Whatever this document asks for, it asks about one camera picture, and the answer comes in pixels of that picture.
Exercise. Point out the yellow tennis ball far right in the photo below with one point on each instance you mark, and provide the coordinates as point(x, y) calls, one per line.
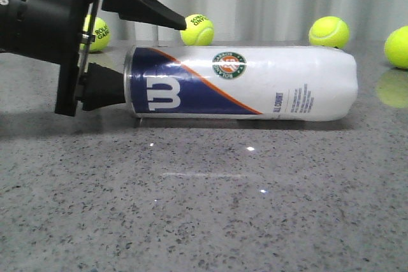
point(395, 48)

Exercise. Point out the yellow tennis ball far left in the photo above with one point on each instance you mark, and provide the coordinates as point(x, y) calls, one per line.
point(101, 31)

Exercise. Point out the yellow tennis ball centre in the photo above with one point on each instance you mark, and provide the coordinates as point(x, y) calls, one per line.
point(199, 31)

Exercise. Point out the yellow tennis ball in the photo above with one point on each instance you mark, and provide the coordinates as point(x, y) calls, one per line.
point(395, 48)
point(199, 31)
point(101, 31)
point(329, 31)

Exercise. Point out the clear Wilson tennis ball can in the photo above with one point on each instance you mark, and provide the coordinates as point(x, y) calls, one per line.
point(307, 83)

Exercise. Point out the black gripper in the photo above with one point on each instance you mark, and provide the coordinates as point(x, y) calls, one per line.
point(94, 85)

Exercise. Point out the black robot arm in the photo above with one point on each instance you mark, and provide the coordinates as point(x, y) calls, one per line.
point(61, 32)

